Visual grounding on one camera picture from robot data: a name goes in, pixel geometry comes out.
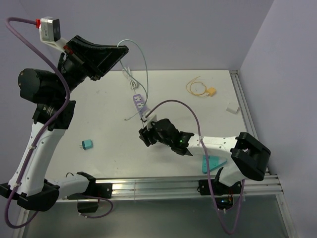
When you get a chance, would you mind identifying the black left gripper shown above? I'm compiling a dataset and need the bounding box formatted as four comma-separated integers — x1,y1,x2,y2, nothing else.
53,35,128,99

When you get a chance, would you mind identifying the teal charging cable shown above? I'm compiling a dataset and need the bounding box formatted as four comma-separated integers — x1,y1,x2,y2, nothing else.
116,39,150,121

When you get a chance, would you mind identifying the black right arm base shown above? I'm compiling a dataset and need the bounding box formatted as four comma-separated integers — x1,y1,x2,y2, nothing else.
197,179,242,209

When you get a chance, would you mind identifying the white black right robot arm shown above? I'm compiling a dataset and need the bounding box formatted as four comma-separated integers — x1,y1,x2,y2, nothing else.
139,119,271,195

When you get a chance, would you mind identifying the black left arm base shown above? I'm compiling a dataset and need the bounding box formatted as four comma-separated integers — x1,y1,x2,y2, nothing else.
67,183,113,219

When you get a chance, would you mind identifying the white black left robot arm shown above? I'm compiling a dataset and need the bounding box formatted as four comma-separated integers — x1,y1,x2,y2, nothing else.
0,36,129,212

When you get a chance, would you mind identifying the small teal charger plug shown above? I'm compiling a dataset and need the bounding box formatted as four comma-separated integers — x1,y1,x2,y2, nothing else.
80,139,94,150

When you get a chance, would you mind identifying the purple power strip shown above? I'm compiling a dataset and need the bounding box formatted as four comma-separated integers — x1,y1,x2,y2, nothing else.
132,94,150,118

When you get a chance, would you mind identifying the teal triangular power strip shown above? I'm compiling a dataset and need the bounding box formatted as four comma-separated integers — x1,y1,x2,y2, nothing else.
202,155,227,174

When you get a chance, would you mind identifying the small white block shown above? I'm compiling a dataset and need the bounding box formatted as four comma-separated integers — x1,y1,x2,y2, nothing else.
226,102,240,115

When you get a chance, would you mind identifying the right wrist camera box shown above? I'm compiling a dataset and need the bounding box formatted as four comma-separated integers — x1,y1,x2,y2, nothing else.
141,110,157,130

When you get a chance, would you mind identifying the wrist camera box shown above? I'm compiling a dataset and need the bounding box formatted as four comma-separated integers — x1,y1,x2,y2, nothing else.
35,17,67,51
141,110,157,130

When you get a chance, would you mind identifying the white coiled power cord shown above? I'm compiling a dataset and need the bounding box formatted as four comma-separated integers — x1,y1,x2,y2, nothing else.
121,67,141,95

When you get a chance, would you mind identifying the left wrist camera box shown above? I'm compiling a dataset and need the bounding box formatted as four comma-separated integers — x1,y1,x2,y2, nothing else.
35,17,67,51

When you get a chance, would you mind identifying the yellow thin cable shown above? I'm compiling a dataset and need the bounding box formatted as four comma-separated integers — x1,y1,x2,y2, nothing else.
186,75,210,98

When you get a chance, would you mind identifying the aluminium right rail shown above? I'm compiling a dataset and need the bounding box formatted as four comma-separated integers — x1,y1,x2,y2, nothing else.
229,70,258,139

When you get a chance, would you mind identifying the aluminium rail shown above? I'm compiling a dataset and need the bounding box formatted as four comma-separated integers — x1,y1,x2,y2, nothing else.
229,70,258,139
54,175,283,203

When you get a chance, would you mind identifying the aluminium front rail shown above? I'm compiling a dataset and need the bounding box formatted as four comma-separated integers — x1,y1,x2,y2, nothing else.
54,175,283,203

